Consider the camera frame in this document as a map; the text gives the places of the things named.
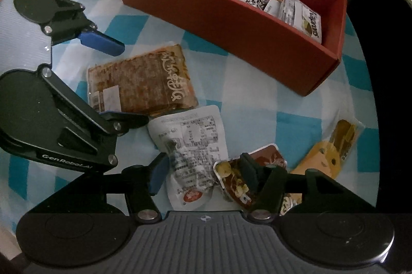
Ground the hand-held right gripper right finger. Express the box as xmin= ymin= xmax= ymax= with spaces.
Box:
xmin=240 ymin=152 xmax=342 ymax=223

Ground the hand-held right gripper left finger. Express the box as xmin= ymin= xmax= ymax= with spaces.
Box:
xmin=82 ymin=152 xmax=170 ymax=224

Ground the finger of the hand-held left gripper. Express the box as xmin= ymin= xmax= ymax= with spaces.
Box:
xmin=42 ymin=0 xmax=125 ymax=56
xmin=37 ymin=66 xmax=149 ymax=172

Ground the dark red snack packet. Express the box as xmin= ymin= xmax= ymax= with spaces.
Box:
xmin=214 ymin=144 xmax=306 ymax=217

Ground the brown dried tofu packet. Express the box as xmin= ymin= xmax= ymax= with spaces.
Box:
xmin=88 ymin=44 xmax=198 ymax=117

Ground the yellow rabbit snack packet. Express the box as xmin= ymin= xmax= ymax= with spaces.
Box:
xmin=288 ymin=119 xmax=363 ymax=184

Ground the red cardboard box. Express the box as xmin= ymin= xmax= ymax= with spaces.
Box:
xmin=113 ymin=0 xmax=349 ymax=97

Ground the white packet with brown print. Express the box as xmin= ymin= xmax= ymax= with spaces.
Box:
xmin=291 ymin=0 xmax=323 ymax=43

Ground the white packet with barcode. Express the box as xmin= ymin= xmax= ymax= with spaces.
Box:
xmin=279 ymin=0 xmax=297 ymax=26

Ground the blue white checkered cloth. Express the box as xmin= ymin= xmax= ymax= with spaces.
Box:
xmin=0 ymin=0 xmax=379 ymax=223

